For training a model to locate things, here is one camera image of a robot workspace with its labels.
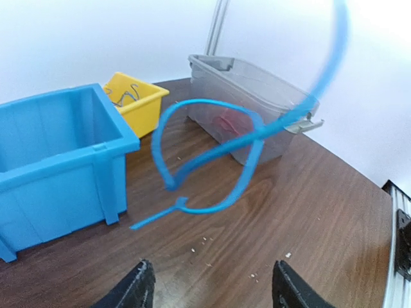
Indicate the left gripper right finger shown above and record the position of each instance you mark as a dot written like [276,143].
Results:
[290,290]

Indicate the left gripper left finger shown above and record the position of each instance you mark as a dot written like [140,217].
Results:
[136,289]

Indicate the blue plastic bin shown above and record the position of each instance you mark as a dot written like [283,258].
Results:
[62,166]

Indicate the yellow plastic bin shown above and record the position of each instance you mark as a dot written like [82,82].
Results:
[137,101]

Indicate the clear grey plastic container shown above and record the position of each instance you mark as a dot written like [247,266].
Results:
[240,83]

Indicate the aluminium front rail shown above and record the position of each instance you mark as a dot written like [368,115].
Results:
[397,291]

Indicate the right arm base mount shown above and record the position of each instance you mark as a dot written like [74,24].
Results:
[403,238]

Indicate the right aluminium frame post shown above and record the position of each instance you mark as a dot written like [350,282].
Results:
[216,27]

